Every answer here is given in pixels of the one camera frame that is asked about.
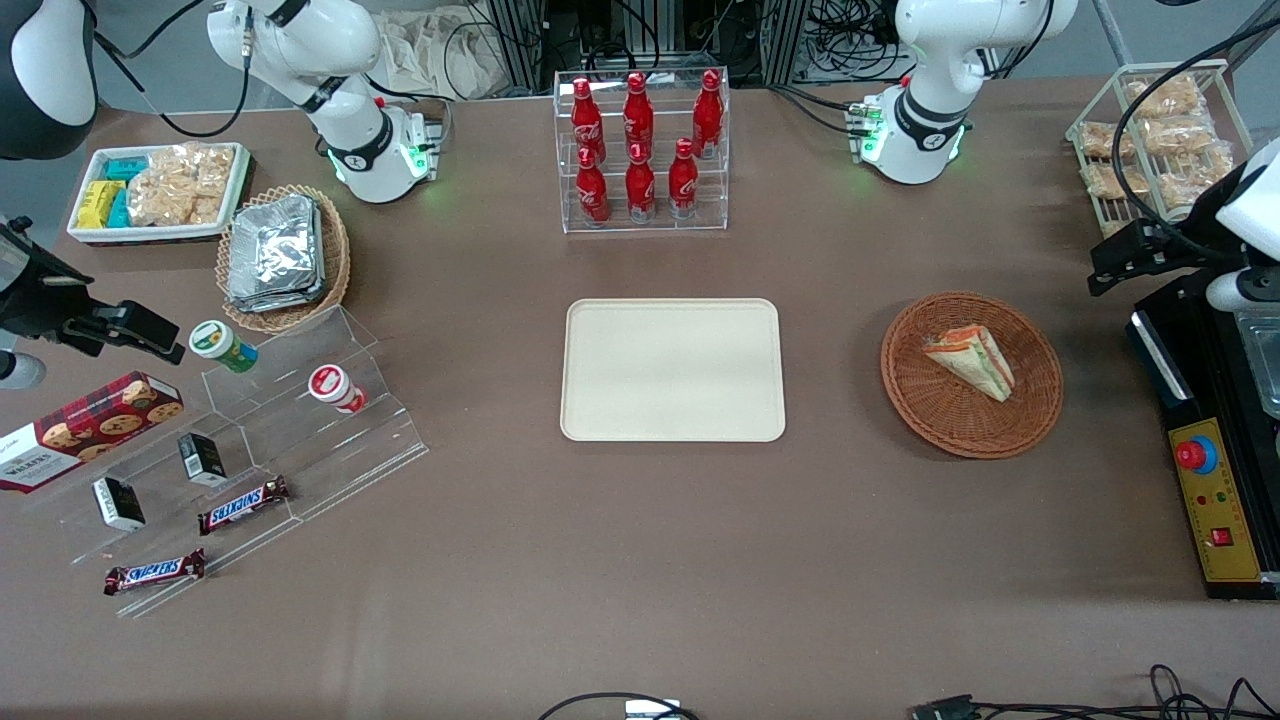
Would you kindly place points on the grey metal pole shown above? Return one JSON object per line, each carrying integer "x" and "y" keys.
{"x": 1112, "y": 32}

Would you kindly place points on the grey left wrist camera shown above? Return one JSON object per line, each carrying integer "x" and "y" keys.
{"x": 1240, "y": 290}

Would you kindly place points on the clear bag of fried snacks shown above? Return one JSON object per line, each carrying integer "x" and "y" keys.
{"x": 1105, "y": 182}
{"x": 1165, "y": 97}
{"x": 1098, "y": 140}
{"x": 1180, "y": 135}
{"x": 1195, "y": 180}

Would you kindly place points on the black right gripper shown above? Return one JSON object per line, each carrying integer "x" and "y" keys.
{"x": 40, "y": 302}

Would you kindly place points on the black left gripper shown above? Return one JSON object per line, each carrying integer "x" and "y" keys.
{"x": 1172, "y": 247}

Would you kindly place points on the green lidded snack cup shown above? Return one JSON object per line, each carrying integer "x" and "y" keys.
{"x": 222, "y": 345}

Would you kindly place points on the red tartan cookie box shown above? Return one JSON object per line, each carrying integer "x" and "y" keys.
{"x": 90, "y": 430}

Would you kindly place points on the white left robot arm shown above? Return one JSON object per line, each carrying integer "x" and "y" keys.
{"x": 930, "y": 60}

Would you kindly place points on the triangular sandwich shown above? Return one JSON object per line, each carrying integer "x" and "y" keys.
{"x": 972, "y": 360}

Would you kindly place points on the silver foil packet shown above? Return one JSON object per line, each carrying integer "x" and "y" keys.
{"x": 275, "y": 240}
{"x": 280, "y": 300}

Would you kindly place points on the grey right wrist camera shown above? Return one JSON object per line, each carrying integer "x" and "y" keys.
{"x": 18, "y": 370}

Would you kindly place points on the small black carton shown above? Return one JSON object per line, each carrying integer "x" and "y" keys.
{"x": 202, "y": 458}
{"x": 120, "y": 503}

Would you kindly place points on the oval light wicker basket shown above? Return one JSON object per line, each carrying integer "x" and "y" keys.
{"x": 336, "y": 260}

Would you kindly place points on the clear acrylic stepped display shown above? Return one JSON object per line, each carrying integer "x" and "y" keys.
{"x": 330, "y": 450}

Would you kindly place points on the clear bag of crackers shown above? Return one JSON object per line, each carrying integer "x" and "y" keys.
{"x": 180, "y": 185}

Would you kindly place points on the clear plastic tub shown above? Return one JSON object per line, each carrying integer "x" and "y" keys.
{"x": 1262, "y": 360}

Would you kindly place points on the aluminium frame rail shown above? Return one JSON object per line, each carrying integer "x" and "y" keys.
{"x": 518, "y": 45}
{"x": 783, "y": 40}

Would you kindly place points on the round brown wicker basket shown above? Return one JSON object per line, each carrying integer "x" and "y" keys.
{"x": 960, "y": 420}

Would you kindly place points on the black machine with yellow panel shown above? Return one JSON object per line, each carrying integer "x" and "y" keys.
{"x": 1190, "y": 390}

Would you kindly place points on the beige plastic tray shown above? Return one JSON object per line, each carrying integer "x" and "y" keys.
{"x": 670, "y": 370}

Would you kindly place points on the red cola bottle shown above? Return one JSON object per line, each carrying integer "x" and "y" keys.
{"x": 637, "y": 115}
{"x": 584, "y": 120}
{"x": 683, "y": 182}
{"x": 708, "y": 112}
{"x": 592, "y": 190}
{"x": 640, "y": 186}

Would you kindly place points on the red emergency stop button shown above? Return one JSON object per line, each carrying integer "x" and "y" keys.
{"x": 1195, "y": 455}

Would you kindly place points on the teal snack pack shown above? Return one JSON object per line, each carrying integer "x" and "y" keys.
{"x": 126, "y": 168}
{"x": 120, "y": 210}

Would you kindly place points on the Snickers chocolate bar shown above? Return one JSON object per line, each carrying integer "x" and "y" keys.
{"x": 155, "y": 572}
{"x": 243, "y": 505}

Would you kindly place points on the white rectangular snack tray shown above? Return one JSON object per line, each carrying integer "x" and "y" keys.
{"x": 150, "y": 233}

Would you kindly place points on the clear acrylic bottle rack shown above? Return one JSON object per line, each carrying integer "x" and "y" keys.
{"x": 660, "y": 225}

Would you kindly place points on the yellow snack pack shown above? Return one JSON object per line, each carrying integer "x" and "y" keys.
{"x": 94, "y": 212}
{"x": 106, "y": 190}

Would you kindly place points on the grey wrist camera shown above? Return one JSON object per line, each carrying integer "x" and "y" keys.
{"x": 18, "y": 370}
{"x": 1240, "y": 290}

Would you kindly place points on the beige crumpled cloth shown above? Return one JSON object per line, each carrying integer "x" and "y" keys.
{"x": 440, "y": 55}

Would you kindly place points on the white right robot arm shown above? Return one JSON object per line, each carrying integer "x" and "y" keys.
{"x": 320, "y": 60}

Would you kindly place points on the red lidded snack cup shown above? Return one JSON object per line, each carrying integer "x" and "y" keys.
{"x": 335, "y": 388}

